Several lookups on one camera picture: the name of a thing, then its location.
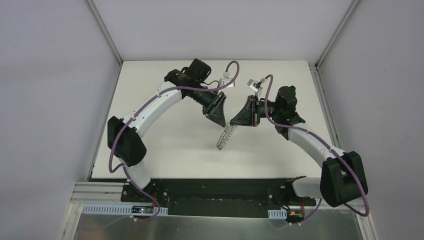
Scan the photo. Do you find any metal disc with key rings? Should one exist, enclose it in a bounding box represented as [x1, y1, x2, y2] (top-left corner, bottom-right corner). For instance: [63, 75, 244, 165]
[216, 122, 237, 151]

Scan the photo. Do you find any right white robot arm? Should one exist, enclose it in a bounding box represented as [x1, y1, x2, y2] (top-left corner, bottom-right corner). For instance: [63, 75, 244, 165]
[229, 86, 368, 207]

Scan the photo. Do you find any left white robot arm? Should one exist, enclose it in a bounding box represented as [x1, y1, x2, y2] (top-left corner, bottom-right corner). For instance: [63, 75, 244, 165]
[107, 58, 226, 203]

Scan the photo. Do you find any left controller board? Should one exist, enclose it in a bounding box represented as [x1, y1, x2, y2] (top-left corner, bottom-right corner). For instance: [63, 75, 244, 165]
[131, 205, 155, 216]

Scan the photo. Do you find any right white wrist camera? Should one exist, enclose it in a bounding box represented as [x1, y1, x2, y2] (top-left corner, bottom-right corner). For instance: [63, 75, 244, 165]
[247, 78, 265, 93]

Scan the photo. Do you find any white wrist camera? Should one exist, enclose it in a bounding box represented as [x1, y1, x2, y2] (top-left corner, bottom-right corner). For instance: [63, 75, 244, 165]
[218, 72, 235, 88]
[247, 78, 265, 93]

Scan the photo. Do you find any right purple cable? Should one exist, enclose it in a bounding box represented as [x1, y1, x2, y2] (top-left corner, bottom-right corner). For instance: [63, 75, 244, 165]
[261, 74, 371, 218]

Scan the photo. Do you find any purple cable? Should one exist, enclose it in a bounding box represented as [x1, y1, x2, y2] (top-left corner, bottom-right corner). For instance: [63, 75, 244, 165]
[261, 74, 371, 218]
[107, 60, 241, 222]

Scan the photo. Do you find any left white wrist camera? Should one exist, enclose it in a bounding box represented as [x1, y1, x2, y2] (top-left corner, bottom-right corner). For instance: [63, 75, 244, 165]
[218, 72, 235, 88]

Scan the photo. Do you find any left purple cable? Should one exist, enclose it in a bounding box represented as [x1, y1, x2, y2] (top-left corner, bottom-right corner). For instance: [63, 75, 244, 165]
[107, 60, 241, 222]

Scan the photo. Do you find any aluminium frame rail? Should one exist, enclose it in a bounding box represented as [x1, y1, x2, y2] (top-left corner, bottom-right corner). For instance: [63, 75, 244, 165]
[84, 0, 124, 68]

